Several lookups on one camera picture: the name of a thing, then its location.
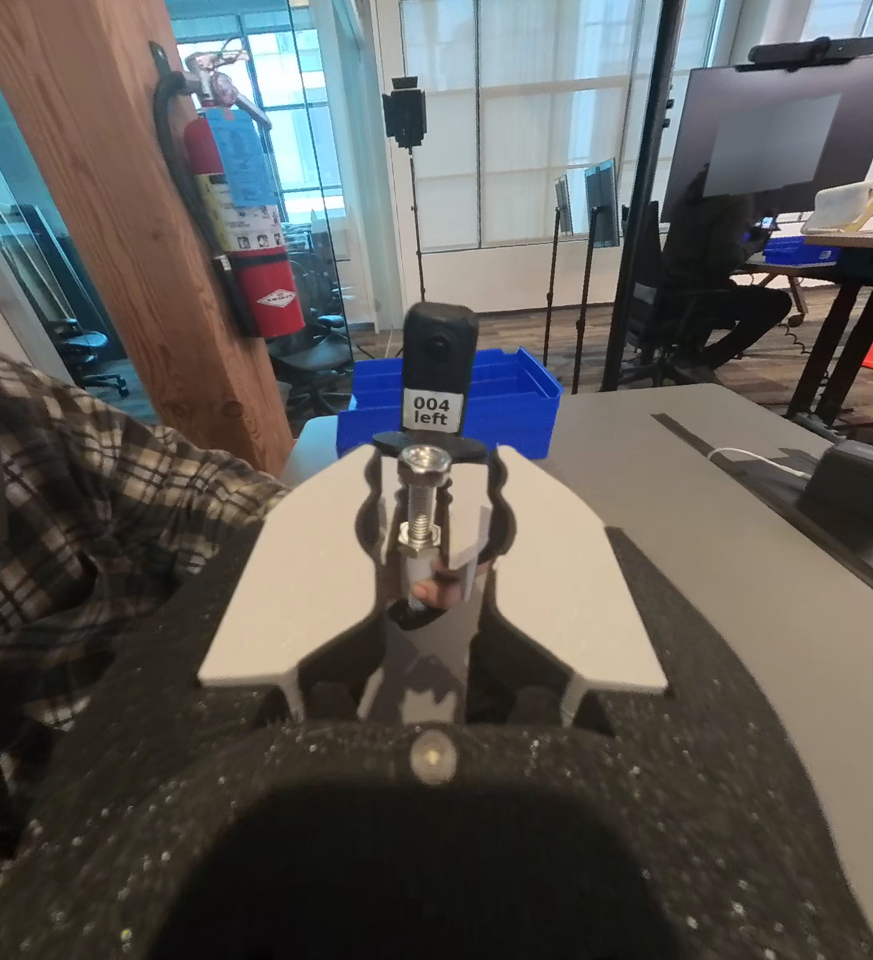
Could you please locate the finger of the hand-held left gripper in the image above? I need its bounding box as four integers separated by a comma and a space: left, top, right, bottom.
375, 501, 439, 609
446, 506, 495, 606

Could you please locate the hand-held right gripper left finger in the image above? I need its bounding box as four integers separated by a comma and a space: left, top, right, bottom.
196, 446, 389, 723

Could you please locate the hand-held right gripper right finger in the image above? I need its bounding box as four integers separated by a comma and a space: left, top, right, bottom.
490, 444, 669, 727

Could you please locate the silver hex bolt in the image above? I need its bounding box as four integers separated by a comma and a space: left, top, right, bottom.
396, 444, 450, 526

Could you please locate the blue plastic bin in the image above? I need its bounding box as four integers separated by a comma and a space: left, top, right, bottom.
336, 346, 564, 460

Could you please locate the person's left forearm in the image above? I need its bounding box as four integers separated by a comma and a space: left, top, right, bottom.
106, 427, 291, 594

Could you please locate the person's left hand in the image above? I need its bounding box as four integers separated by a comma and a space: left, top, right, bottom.
406, 570, 471, 610

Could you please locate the grey office chair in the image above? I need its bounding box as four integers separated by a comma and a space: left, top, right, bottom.
271, 315, 355, 410

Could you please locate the red fire extinguisher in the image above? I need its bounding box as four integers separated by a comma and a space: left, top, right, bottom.
153, 41, 309, 340

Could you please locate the black panel stand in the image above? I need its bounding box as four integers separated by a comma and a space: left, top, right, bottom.
541, 174, 576, 370
571, 159, 623, 393

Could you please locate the black light stand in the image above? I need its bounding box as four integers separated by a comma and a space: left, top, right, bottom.
382, 76, 430, 301

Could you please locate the blue paper tag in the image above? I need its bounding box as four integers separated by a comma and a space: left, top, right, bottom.
204, 105, 280, 207

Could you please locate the black device box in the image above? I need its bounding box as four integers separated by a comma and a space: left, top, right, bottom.
796, 440, 873, 530

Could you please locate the white and yellow bundle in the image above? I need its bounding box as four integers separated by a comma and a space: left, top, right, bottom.
801, 180, 873, 235

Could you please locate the wooden office desk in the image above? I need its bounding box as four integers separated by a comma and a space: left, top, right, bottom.
804, 232, 873, 436

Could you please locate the black webcam bar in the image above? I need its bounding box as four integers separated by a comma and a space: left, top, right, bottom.
749, 36, 873, 72

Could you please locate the white cable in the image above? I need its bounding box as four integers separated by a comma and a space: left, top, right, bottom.
708, 447, 813, 479

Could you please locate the wooden post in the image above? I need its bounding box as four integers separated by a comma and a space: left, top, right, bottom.
0, 0, 295, 477

